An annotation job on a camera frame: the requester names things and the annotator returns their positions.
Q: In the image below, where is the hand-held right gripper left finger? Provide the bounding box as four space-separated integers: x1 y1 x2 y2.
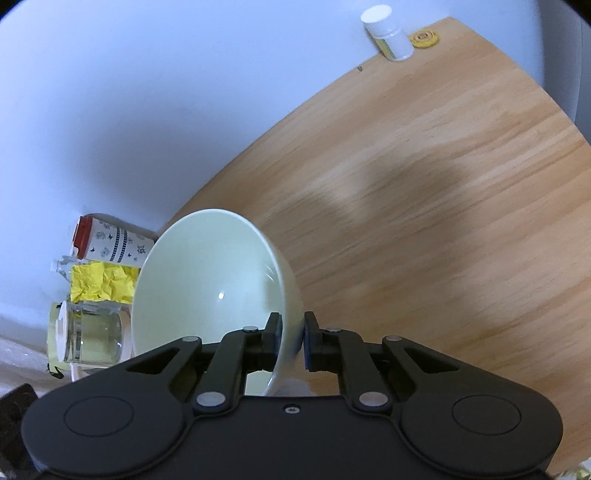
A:
126 313 283 414

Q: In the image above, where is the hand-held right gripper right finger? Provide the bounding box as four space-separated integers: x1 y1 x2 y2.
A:
303 311 462 412

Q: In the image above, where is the white ceramic bowl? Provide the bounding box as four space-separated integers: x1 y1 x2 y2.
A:
131 209 305 398

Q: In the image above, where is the yellow crumpled paper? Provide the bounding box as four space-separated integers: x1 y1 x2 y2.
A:
69 262 141 306

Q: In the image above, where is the clear glass jar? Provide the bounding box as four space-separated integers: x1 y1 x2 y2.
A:
47 300 136 370

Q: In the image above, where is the floral cup with red lid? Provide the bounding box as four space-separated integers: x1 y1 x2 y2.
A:
73 215 156 269

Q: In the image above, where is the small clear glass container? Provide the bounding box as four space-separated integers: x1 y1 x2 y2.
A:
51 255 78 283

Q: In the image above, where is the white plastic wrap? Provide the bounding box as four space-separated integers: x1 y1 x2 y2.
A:
0 336 72 398

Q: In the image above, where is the black object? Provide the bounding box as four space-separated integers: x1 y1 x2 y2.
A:
0 383 40 480

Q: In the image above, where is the white pill bottle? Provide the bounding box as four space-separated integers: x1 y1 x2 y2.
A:
361 6 415 62

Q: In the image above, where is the yellow round cap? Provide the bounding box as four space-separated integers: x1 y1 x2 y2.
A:
410 28 440 49

